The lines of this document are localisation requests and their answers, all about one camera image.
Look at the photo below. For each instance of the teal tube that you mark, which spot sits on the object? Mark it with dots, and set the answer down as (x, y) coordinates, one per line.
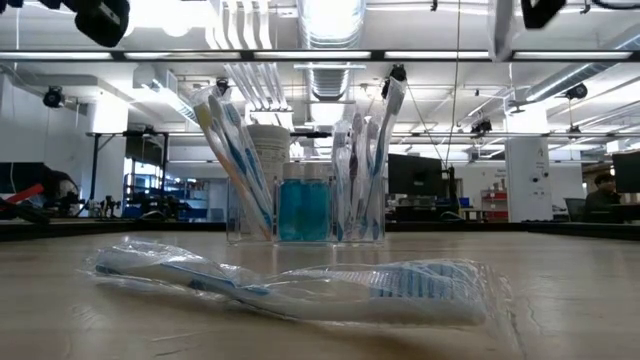
(316, 205)
(291, 205)

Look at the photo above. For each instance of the person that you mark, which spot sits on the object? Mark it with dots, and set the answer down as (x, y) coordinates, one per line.
(602, 200)
(62, 187)

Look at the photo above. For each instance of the black ceiling spotlight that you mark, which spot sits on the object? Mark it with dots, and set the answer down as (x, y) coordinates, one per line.
(577, 91)
(222, 84)
(397, 74)
(52, 96)
(481, 126)

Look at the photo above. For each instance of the grey office chair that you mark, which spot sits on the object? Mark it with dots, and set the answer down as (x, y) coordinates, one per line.
(575, 207)

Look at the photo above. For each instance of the clear acrylic organizer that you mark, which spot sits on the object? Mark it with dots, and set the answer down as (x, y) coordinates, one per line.
(305, 235)

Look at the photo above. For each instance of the white wipes canister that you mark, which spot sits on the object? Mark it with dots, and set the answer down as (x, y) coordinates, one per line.
(272, 145)

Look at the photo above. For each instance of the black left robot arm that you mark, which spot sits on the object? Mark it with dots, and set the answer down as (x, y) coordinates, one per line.
(50, 3)

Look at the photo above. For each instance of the red flat bar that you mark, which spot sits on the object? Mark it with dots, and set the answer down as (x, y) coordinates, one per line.
(25, 194)

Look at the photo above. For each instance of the black overhead crossbar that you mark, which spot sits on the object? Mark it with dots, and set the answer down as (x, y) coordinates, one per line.
(378, 56)

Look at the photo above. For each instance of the black metal rack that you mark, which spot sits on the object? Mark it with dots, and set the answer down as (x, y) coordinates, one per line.
(95, 170)

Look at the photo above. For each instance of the white column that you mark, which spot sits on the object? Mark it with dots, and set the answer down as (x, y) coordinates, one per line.
(107, 150)
(527, 175)

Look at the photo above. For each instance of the black monitor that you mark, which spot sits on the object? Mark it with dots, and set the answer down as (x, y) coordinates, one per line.
(627, 172)
(415, 175)
(15, 175)

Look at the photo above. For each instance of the silver ventilation duct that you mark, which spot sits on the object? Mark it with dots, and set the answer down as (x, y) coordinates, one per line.
(330, 30)

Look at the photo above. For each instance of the orange toothbrush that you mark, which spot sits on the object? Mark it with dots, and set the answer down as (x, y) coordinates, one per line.
(220, 150)

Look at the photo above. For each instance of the red shelf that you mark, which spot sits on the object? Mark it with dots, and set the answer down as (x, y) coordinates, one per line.
(495, 205)

